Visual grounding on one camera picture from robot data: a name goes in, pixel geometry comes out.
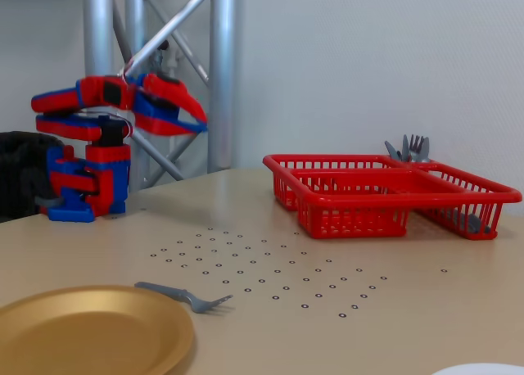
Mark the red blue gripper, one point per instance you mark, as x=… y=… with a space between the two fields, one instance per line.
x=160 y=112

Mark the grey plastic fork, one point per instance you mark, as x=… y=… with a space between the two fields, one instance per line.
x=200 y=305
x=415 y=145

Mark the gold plastic plate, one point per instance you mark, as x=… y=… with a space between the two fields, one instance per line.
x=90 y=338

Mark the red blue robot arm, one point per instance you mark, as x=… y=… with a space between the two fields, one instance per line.
x=61 y=125

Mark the silver metal truss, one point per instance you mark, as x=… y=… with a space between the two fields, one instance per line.
x=223 y=6

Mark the black fabric chair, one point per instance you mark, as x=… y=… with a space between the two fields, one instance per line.
x=20 y=166

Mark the red plastic dish basket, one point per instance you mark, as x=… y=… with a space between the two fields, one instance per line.
x=348 y=199

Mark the grey plastic knife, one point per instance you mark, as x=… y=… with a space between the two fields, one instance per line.
x=392 y=150
x=405 y=147

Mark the grey plastic spoon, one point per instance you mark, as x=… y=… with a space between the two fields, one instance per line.
x=425 y=152

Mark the dark grey utensil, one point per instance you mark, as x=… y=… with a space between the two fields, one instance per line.
x=471 y=223

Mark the white round disc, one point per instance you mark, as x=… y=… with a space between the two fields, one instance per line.
x=483 y=371

